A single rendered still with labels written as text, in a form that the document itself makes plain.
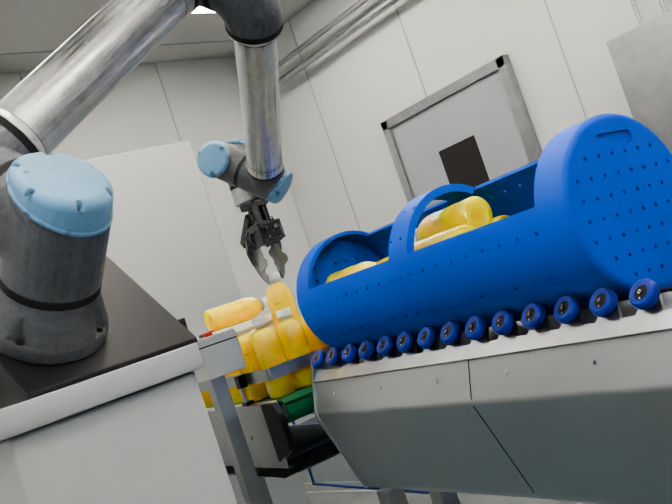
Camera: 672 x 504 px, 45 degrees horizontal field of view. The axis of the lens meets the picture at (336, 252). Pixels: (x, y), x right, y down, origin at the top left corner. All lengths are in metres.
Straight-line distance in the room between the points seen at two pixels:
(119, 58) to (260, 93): 0.37
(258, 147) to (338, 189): 5.04
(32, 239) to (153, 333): 0.29
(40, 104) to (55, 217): 0.26
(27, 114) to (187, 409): 0.52
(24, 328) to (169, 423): 0.26
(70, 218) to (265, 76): 0.66
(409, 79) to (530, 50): 1.07
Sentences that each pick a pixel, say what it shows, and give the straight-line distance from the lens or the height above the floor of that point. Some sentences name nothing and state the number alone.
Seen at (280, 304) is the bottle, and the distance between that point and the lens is 2.13.
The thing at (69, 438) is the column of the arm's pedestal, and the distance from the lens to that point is 1.21.
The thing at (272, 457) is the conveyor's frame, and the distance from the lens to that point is 2.10.
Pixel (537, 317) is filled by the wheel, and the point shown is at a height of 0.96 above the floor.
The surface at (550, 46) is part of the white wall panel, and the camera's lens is 5.44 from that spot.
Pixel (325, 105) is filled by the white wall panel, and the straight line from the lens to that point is 6.86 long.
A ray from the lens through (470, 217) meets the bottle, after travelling 1.54.
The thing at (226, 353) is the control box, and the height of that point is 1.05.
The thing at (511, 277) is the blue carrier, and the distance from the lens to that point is 1.34.
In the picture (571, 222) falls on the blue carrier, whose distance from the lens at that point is 1.22.
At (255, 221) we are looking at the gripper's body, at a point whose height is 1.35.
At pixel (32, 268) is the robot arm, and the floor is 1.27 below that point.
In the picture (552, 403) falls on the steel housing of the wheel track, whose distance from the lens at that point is 1.37.
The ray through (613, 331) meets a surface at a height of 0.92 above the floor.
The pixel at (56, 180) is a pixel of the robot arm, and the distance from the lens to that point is 1.22.
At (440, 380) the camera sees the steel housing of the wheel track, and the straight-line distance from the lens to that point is 1.58.
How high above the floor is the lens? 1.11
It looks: 3 degrees up
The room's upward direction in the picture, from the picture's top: 19 degrees counter-clockwise
